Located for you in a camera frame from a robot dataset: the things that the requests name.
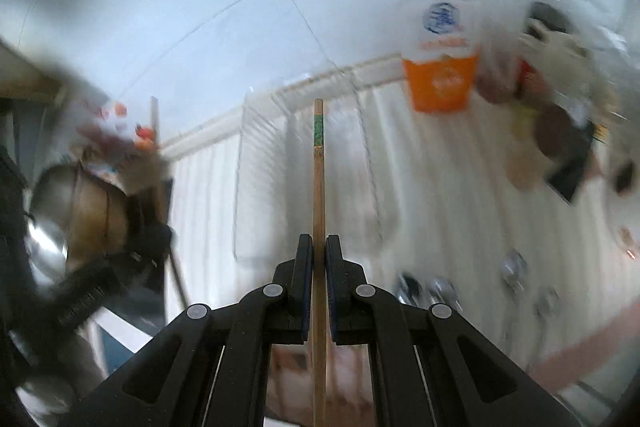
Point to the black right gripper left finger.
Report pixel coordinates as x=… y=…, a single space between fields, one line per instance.
x=208 y=367

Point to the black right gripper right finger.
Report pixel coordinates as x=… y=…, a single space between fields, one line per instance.
x=430 y=367

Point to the green-band wooden chopstick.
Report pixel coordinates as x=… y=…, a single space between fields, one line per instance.
x=319 y=284

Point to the large steel stock pot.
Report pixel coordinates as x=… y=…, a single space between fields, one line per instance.
x=75 y=217

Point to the clear plastic utensil bin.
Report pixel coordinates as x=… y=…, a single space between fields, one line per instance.
x=274 y=196

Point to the striped cat table mat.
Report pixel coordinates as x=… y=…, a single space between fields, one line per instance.
x=541 y=252

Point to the orange and white salt box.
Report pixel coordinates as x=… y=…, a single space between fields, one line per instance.
x=439 y=52

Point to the fruit wall stickers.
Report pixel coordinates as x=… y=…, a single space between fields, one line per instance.
x=113 y=132

